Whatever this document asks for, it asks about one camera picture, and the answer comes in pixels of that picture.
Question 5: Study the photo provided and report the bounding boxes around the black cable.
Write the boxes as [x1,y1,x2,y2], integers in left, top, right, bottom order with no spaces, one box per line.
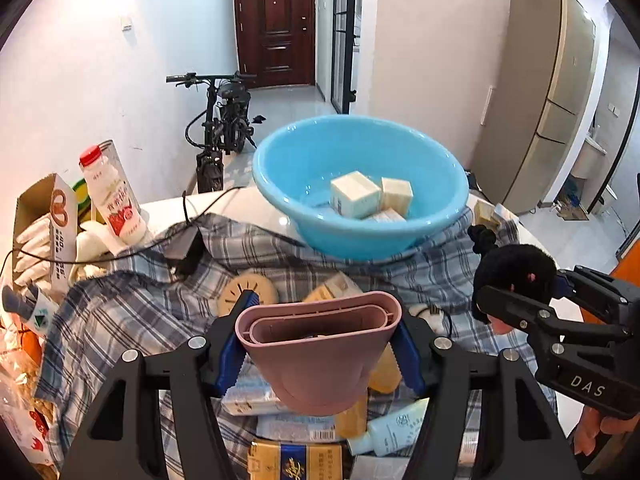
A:
[0,187,248,266]

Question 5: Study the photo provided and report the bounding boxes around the black bicycle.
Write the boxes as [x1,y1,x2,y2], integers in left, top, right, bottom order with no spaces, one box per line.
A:
[166,72,268,194]

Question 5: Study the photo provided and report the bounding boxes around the blue illustrated cigarette box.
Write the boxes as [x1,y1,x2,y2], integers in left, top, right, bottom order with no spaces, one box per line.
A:
[362,208,408,223]

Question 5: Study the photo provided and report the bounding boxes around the hair tie with white plush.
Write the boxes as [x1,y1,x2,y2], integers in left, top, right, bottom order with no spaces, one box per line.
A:
[412,302,453,341]

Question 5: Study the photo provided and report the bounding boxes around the white plastic bag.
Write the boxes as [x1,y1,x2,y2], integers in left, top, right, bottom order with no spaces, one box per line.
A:
[75,220,151,281]

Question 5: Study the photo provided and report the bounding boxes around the gold cigarette box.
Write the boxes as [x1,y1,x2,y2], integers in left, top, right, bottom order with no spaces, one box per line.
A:
[247,439,344,480]

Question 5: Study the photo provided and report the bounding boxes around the blue plastic basin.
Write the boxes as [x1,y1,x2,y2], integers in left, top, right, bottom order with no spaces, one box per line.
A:
[251,115,471,262]

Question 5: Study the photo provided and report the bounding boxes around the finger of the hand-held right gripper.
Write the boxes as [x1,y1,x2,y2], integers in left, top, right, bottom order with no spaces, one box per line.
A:
[552,266,630,332]
[475,284,561,343]

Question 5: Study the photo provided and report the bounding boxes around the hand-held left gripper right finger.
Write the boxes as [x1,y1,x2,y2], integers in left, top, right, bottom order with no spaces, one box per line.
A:
[395,310,583,480]

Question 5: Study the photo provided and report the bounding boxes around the pink plastic cup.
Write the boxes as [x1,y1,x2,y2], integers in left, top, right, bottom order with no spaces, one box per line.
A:
[235,291,403,416]

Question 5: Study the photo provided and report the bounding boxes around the long gold tube box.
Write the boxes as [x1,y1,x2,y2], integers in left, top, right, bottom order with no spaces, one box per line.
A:
[302,272,366,306]

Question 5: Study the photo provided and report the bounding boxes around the black framed glass door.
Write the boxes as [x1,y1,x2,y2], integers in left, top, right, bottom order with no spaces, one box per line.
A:
[330,0,365,116]

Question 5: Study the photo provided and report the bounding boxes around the open cardboard box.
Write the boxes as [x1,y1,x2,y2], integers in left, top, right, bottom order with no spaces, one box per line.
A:
[12,172,83,293]

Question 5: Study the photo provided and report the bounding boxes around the blue plaid shirt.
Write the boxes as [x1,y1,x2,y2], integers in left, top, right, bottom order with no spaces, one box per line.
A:
[37,205,558,480]

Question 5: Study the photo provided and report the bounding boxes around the strawberry milk bottle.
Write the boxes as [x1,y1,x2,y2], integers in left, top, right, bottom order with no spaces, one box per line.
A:
[79,145,149,247]

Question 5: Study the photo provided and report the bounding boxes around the black plush cat hair tie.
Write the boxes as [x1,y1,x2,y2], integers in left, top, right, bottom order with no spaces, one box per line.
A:
[467,225,557,325]

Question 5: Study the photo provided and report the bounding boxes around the person's right hand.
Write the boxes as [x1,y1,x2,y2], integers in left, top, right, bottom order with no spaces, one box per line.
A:
[572,401,640,458]

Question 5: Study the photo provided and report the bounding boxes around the white cardboard box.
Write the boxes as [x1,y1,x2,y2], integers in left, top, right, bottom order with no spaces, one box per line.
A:
[330,170,383,220]

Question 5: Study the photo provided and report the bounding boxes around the light blue tissue packet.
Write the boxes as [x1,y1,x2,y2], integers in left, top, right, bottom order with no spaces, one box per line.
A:
[221,362,288,417]
[256,412,337,443]

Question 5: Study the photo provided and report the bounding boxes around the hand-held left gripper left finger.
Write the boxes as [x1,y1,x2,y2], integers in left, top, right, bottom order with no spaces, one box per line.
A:
[60,289,261,480]

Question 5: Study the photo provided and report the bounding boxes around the white packet green triangle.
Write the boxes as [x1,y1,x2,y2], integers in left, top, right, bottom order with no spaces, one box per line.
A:
[2,285,53,338]

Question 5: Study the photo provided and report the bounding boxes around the pile of snack bags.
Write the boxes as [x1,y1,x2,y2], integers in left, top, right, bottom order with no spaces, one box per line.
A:
[0,330,61,471]

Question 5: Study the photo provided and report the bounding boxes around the beige refrigerator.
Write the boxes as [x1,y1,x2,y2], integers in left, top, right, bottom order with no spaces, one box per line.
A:
[470,0,598,216]

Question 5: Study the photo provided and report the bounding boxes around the dark red entrance door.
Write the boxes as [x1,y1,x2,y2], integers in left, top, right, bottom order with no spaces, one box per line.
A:
[232,0,317,90]

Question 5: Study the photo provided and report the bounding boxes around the stack of white pouches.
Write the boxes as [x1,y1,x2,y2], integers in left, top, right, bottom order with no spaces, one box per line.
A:
[14,212,55,291]

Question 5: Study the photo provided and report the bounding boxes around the beige cube box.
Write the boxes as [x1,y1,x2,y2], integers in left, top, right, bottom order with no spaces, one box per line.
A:
[380,176,414,218]

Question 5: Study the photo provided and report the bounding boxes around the light blue swirl tube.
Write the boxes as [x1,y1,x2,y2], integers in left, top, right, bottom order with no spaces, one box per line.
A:
[346,399,431,457]

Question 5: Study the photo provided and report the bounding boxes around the small gold box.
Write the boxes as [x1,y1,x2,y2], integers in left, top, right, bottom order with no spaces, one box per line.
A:
[472,200,501,228]

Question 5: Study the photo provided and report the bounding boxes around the round beige disc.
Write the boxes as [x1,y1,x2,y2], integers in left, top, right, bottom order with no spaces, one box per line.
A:
[218,270,279,318]

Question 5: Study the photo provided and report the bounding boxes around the black power adapter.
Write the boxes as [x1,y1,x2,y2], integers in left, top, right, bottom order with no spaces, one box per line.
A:
[165,225,206,276]

